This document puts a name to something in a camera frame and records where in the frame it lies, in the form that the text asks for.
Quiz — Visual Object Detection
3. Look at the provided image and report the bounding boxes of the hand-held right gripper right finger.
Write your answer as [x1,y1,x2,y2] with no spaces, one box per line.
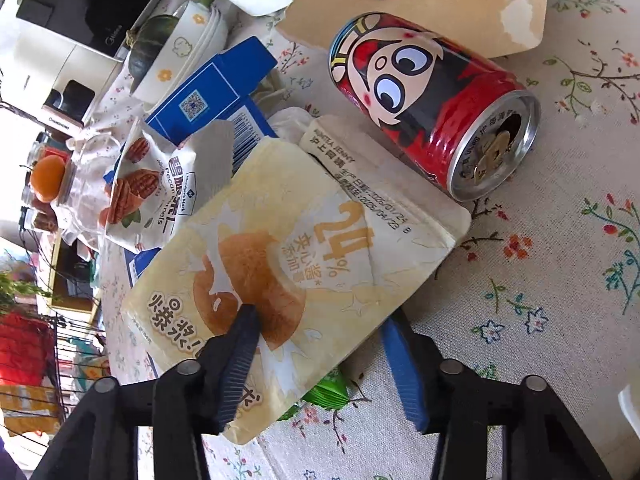
[380,310,613,480]

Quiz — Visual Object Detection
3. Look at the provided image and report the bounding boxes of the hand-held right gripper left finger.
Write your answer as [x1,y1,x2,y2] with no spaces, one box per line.
[30,304,261,480]

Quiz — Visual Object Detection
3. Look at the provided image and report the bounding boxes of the green snack packet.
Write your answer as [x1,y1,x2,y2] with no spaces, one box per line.
[277,367,351,421]

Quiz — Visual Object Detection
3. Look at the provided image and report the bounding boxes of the pale yellow snack pouch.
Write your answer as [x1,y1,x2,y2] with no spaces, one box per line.
[121,115,472,445]

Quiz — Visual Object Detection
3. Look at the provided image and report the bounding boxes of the blue cardboard box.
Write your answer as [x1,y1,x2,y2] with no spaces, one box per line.
[125,36,278,283]

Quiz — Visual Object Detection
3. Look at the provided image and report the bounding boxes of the floral tablecloth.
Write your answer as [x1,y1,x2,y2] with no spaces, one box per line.
[95,0,640,480]

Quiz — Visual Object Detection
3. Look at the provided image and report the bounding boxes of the white pecan snack packet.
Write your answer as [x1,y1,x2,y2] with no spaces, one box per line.
[102,120,236,253]

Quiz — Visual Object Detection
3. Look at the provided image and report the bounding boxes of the red bag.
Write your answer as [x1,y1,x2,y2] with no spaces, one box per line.
[0,310,56,386]

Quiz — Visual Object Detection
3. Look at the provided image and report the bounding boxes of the clear plastic bag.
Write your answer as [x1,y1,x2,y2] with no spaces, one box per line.
[55,127,131,246]

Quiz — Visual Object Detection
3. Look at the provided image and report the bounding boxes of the orange tangerine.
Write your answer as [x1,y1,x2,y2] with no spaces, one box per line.
[30,155,68,206]

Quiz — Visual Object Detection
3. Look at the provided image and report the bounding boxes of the red cartoon drink can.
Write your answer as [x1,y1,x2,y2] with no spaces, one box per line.
[327,11,542,202]

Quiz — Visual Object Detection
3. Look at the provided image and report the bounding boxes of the white flower print bowls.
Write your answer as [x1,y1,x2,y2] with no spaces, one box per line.
[131,2,230,106]

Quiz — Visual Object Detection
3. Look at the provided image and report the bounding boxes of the dark green pumpkin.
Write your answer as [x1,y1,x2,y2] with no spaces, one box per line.
[125,15,181,78]

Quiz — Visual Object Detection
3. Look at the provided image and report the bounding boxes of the white air fryer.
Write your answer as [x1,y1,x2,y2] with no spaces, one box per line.
[0,25,123,126]

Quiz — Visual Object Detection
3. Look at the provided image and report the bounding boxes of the torn brown cardboard box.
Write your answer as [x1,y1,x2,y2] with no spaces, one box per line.
[277,0,553,58]

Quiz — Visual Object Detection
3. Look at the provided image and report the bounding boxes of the white microwave oven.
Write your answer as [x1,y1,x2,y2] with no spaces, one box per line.
[0,0,186,61]

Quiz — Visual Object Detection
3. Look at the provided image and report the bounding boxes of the black wire rack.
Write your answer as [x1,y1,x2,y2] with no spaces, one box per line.
[45,310,111,401]

